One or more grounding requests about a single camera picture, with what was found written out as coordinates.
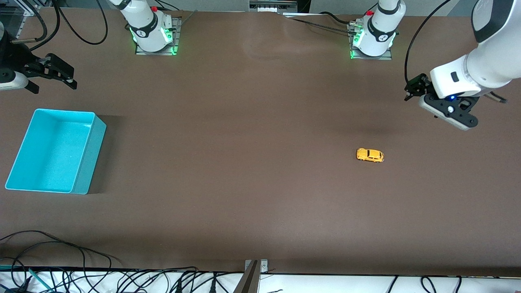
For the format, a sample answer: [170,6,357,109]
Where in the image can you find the aluminium frame rail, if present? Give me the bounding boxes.
[0,0,41,17]

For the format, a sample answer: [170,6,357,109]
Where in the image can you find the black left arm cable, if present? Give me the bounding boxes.
[404,0,451,81]

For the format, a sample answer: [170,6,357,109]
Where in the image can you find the turquoise plastic bin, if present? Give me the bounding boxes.
[5,108,107,195]

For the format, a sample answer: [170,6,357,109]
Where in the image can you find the thick black hose metal end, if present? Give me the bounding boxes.
[11,6,47,44]

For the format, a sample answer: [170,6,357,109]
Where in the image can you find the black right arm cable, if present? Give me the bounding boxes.
[52,0,109,45]

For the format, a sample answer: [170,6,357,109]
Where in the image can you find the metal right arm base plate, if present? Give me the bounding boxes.
[135,16,182,55]

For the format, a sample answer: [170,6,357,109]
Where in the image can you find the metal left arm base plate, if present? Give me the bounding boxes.
[350,22,393,61]

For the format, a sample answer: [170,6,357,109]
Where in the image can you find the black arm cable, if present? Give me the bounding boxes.
[404,0,451,81]
[52,0,109,45]

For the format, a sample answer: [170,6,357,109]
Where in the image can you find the yellow beetle toy car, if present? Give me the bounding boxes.
[356,148,385,163]

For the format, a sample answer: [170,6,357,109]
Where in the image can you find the teal cable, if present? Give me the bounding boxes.
[28,268,54,292]

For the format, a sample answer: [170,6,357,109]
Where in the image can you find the black base cable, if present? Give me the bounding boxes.
[319,11,355,26]
[155,0,182,12]

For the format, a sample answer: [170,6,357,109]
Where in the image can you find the thin black cable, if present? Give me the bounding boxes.
[285,15,355,34]

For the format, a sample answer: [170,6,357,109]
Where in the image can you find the metal camera stand bracket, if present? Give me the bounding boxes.
[244,259,269,293]

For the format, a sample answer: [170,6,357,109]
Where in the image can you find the white power strip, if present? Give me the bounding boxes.
[249,0,298,13]

